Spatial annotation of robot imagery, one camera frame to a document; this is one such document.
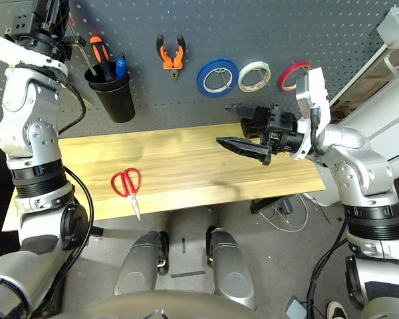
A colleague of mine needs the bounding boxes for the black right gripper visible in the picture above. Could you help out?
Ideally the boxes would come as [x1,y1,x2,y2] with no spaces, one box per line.
[215,104,305,166]

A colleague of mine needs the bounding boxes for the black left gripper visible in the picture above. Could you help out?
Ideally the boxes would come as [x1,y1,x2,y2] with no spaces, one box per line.
[5,0,86,64]

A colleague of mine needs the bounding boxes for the red tape roll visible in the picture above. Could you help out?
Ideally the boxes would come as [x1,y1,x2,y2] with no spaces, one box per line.
[278,60,313,93]

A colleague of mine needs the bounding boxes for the orange black needle-nose pliers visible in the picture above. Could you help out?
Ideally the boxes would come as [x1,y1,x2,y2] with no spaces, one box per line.
[156,34,187,83]

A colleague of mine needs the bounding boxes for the red handled scissors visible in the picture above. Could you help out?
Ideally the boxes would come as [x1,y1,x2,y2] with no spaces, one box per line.
[110,167,142,222]

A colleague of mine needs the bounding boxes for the grey metal pegboard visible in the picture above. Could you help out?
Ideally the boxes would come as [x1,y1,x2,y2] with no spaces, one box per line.
[0,0,398,140]

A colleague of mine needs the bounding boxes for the orange black screwdriver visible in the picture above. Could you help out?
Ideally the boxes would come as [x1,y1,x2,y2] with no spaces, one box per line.
[88,35,117,82]

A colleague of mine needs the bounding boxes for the blue marker pen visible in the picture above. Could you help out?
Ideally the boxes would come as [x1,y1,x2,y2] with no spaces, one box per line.
[115,53,127,80]

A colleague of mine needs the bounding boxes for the white tape roll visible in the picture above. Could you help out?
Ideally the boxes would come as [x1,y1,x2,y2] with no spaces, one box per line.
[237,60,272,93]

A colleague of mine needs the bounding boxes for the blue tape roll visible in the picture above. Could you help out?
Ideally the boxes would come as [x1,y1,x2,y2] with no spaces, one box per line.
[196,58,239,98]

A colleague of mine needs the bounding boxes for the small black electronics box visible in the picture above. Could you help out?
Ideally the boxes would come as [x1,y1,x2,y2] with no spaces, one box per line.
[275,199,293,215]

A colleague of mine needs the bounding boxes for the black cup holder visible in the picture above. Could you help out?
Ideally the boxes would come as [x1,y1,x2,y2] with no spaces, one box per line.
[84,68,136,124]

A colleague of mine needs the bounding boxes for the silver right robot leg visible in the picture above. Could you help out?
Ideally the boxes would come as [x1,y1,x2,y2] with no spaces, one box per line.
[205,225,257,312]

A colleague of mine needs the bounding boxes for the silver robot leg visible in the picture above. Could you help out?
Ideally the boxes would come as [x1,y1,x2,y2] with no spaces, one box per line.
[205,225,257,312]
[112,231,170,296]

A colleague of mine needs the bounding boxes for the long grey floor tape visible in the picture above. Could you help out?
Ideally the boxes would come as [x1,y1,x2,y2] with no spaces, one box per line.
[170,270,206,278]

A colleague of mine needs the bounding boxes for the white plastic hook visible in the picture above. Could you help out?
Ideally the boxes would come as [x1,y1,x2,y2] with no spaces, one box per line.
[384,55,399,76]

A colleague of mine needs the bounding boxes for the silver left robot leg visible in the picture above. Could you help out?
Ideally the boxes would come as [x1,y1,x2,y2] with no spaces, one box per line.
[112,231,170,296]

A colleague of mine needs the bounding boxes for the clear plastic bin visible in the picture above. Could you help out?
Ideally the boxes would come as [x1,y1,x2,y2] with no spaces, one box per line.
[376,6,399,47]

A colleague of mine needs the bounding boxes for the grey foot pedal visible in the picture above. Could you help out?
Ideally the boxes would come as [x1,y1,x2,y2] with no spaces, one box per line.
[284,297,309,319]

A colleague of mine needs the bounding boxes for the silver robot torso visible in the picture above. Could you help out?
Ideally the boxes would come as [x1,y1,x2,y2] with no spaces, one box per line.
[49,288,257,319]

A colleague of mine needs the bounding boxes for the white black sneaker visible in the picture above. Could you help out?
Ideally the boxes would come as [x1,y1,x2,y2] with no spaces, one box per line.
[326,300,346,319]

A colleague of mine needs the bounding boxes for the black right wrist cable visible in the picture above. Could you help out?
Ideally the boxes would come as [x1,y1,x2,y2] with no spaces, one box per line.
[307,106,323,156]

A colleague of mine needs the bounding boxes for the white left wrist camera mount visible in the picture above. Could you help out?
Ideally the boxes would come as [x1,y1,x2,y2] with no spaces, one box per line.
[0,9,69,77]

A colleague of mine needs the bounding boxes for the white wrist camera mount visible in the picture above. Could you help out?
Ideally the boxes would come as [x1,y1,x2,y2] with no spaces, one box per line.
[292,67,332,162]
[0,9,69,77]

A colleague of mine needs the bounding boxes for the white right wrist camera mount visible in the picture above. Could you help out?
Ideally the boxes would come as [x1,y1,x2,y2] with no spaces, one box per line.
[292,67,332,162]

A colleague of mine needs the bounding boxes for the white floor wire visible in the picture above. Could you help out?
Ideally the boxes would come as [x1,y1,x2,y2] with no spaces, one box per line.
[261,193,309,233]

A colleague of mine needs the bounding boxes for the white pegboard side post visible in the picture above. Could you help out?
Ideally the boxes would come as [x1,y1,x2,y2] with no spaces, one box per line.
[328,43,392,106]

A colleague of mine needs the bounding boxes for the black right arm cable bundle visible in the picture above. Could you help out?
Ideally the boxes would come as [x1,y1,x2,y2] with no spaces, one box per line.
[306,215,349,319]

